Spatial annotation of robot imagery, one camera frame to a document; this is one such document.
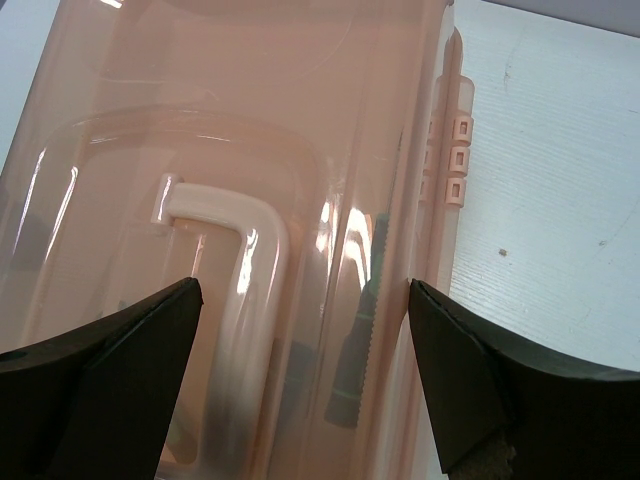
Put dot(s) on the pink plastic toolbox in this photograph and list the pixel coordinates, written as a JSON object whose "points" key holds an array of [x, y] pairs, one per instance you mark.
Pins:
{"points": [[250, 145]]}

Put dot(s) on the small precision screwdriver front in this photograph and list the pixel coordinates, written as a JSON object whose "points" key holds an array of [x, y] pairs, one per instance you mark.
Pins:
{"points": [[346, 394]]}

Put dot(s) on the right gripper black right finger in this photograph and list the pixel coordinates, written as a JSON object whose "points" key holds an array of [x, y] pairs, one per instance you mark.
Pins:
{"points": [[504, 407]]}

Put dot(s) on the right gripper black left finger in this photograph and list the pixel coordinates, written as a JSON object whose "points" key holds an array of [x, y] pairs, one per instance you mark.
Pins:
{"points": [[96, 402]]}

